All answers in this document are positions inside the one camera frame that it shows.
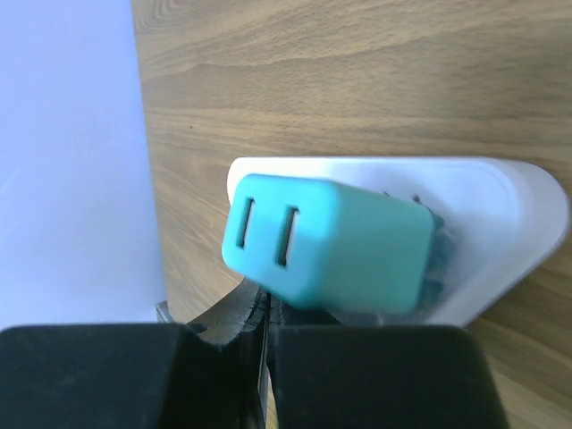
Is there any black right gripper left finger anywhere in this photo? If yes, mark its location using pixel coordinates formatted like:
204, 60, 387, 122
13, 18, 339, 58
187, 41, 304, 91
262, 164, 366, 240
1, 281, 268, 428

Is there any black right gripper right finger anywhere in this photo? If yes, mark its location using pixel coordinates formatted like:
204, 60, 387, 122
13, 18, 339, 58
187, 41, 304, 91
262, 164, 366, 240
267, 298, 509, 428

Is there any teal usb charger plug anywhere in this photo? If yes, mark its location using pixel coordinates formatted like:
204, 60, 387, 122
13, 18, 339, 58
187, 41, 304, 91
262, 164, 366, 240
222, 174, 437, 313

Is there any white triangular power strip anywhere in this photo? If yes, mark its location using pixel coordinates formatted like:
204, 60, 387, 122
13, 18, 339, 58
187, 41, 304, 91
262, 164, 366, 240
227, 156, 571, 326

